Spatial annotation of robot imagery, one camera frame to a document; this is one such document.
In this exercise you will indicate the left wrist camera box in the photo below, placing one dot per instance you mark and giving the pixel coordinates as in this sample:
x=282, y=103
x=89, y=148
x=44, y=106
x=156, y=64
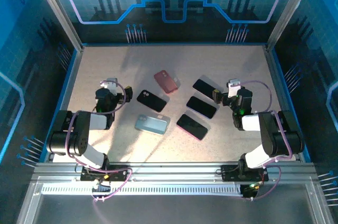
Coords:
x=109, y=83

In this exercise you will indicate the aluminium table side rail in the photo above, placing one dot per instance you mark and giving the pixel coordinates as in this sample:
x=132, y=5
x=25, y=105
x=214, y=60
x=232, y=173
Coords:
x=64, y=102
x=282, y=89

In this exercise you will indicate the light blue phone case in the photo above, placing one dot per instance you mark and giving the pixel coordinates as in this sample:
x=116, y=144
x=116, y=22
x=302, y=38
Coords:
x=151, y=125

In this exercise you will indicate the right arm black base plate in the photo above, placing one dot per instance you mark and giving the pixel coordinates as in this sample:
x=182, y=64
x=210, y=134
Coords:
x=229, y=173

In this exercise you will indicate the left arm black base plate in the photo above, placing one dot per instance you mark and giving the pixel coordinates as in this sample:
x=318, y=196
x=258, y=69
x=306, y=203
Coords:
x=121, y=175

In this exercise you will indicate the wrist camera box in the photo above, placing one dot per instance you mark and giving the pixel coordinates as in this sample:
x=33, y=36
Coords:
x=233, y=86
x=109, y=83

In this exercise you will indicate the lavender-edged black phone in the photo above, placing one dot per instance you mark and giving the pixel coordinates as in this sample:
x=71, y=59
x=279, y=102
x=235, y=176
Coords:
x=202, y=107

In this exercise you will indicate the aluminium frame post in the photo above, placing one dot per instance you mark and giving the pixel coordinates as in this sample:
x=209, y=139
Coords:
x=290, y=10
x=58, y=10

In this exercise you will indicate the black phone case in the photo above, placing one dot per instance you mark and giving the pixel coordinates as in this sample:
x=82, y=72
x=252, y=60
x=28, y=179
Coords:
x=151, y=101

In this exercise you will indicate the circuit board with LED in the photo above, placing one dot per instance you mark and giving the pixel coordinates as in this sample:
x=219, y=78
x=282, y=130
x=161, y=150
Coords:
x=251, y=191

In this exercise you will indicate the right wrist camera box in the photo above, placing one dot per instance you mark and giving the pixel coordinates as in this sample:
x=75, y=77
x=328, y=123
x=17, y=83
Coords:
x=233, y=86

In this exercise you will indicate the aluminium frame cross rail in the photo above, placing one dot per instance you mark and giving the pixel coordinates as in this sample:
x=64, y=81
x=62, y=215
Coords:
x=174, y=172

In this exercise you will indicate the grey metal platform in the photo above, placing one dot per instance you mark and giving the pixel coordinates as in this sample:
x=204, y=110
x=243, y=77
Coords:
x=171, y=210

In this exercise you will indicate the pink-edged black phone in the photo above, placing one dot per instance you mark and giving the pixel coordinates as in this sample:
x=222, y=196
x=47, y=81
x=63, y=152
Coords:
x=192, y=126

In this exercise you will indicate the red phone case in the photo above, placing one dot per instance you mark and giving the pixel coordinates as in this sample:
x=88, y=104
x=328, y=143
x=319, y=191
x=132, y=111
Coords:
x=165, y=81

